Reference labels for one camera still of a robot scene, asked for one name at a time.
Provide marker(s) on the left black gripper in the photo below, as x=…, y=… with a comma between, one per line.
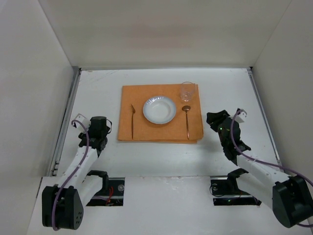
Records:
x=91, y=141

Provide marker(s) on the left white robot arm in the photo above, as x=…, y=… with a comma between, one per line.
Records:
x=63, y=203

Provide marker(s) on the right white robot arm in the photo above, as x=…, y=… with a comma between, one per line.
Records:
x=283, y=190

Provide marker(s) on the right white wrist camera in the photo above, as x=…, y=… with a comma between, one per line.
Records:
x=241, y=116

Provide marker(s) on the right aluminium table rail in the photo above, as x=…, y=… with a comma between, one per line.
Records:
x=250, y=74

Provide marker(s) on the clear drinking glass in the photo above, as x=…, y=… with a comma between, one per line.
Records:
x=187, y=90

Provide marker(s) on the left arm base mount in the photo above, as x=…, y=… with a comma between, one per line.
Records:
x=111, y=193

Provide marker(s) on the white round plate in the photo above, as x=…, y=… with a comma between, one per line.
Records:
x=159, y=110

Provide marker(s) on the aluminium table rail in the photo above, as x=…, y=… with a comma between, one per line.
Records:
x=57, y=152
x=250, y=74

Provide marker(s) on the left aluminium table rail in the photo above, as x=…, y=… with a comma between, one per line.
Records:
x=57, y=152

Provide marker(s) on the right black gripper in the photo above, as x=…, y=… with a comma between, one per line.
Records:
x=220, y=120

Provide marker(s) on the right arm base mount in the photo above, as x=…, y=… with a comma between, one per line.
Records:
x=225, y=191

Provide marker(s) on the copper spoon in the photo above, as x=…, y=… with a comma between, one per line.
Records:
x=186, y=109

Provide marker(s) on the copper fork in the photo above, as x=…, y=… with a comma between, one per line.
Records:
x=132, y=121

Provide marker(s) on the orange cloth placemat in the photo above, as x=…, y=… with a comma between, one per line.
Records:
x=174, y=131

